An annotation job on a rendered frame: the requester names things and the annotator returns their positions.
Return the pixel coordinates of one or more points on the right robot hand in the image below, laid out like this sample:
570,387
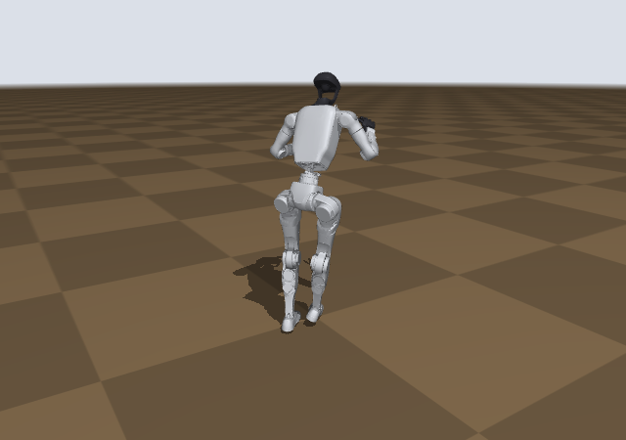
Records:
366,123

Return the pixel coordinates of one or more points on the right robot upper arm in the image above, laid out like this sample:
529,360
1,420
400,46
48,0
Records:
348,119

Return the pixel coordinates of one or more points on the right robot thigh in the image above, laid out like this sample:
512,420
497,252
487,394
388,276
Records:
328,211

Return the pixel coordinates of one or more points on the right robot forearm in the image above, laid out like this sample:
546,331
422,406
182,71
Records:
372,139

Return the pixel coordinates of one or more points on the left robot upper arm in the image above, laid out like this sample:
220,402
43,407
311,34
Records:
277,150

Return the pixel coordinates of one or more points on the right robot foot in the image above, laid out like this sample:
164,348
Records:
313,313

